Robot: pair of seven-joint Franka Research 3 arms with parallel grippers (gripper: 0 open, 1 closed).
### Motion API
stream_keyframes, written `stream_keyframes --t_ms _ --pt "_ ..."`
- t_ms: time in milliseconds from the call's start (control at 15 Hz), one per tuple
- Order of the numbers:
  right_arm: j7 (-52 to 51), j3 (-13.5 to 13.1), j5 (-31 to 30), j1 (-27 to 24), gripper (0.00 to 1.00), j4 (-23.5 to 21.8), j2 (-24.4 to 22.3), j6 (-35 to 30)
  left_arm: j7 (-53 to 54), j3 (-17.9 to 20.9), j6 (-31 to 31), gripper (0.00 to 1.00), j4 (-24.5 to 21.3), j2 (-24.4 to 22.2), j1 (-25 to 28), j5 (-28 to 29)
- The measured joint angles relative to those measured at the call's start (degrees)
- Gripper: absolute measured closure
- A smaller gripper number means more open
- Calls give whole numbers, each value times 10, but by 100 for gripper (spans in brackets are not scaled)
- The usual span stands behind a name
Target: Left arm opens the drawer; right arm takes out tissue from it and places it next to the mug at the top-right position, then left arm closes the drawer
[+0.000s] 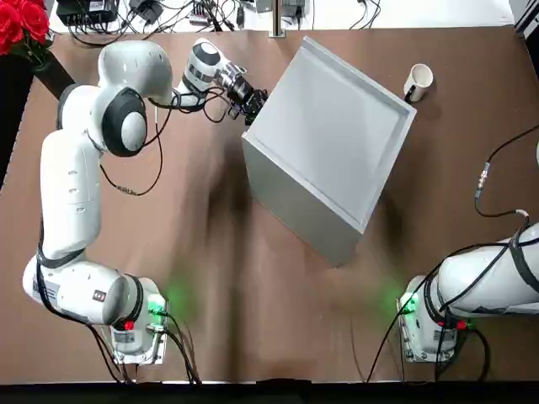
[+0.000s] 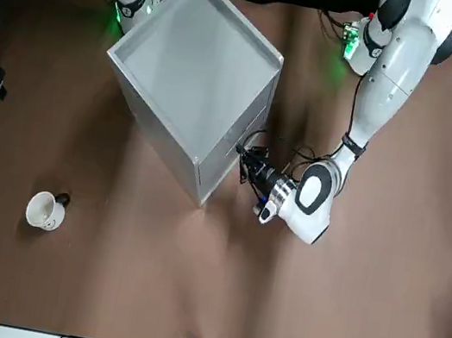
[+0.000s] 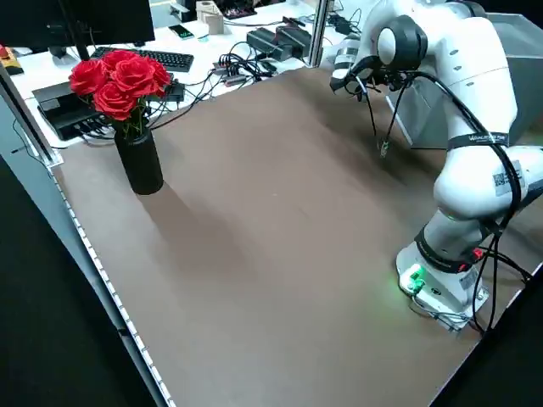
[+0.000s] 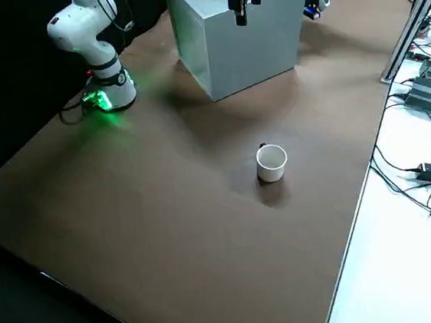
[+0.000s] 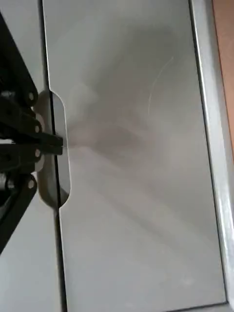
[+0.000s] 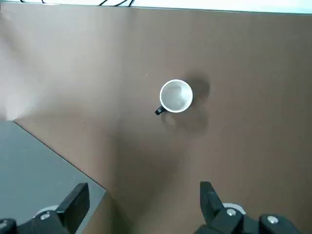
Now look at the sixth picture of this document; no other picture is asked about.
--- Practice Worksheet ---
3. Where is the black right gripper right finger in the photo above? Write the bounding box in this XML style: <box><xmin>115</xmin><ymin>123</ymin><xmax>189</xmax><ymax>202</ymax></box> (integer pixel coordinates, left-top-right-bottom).
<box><xmin>195</xmin><ymin>180</ymin><xmax>299</xmax><ymax>234</ymax></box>

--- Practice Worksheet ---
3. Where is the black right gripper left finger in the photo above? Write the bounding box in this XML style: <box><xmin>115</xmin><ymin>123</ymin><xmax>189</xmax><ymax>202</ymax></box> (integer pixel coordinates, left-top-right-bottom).
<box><xmin>0</xmin><ymin>181</ymin><xmax>90</xmax><ymax>234</ymax></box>

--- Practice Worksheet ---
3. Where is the grey drawer cabinet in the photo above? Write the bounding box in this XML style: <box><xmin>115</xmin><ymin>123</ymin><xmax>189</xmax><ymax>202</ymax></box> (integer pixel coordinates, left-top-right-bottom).
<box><xmin>0</xmin><ymin>120</ymin><xmax>107</xmax><ymax>234</ymax></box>

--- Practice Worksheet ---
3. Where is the white desk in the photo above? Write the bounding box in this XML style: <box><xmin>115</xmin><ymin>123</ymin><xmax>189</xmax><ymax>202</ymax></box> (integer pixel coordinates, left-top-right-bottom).
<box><xmin>0</xmin><ymin>0</ymin><xmax>312</xmax><ymax>15</ymax></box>

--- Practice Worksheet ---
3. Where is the white mug black handle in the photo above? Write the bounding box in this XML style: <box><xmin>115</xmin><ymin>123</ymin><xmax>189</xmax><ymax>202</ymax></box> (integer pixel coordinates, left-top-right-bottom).
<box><xmin>155</xmin><ymin>79</ymin><xmax>194</xmax><ymax>116</ymax></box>

